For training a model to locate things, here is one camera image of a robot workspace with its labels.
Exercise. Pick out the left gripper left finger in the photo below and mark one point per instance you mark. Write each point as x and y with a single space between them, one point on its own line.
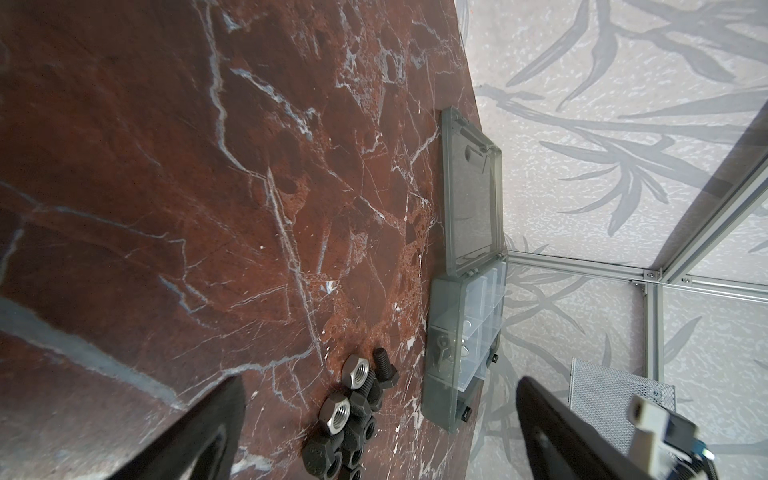
202 443

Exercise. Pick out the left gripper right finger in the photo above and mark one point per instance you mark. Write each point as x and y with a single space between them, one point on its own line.
560 445

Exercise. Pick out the silver hex nut left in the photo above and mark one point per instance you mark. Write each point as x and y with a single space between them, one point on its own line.
334 413

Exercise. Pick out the silver hex nut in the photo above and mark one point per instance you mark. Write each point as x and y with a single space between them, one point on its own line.
334 413
355 371

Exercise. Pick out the dark hex nut bottom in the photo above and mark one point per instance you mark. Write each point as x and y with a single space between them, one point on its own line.
351 459

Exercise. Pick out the grey compartment organizer box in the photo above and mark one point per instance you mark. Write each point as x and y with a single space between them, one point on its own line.
466 301

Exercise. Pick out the dark hex nut lower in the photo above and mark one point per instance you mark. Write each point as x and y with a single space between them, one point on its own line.
358 431

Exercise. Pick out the black hex bolt middle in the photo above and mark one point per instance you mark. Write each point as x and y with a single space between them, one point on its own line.
360 406

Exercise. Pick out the black hex bolt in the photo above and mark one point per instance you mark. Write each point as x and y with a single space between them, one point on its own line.
386 373
360 406

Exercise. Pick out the silver hex nut top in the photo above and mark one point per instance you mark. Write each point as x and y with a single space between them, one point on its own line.
355 371

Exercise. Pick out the black hex bolt top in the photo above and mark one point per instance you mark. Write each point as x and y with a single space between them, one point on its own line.
386 373

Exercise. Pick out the white wire mesh basket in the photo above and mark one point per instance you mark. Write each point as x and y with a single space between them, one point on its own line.
601 396

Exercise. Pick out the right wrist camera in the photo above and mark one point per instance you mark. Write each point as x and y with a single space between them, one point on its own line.
665 444

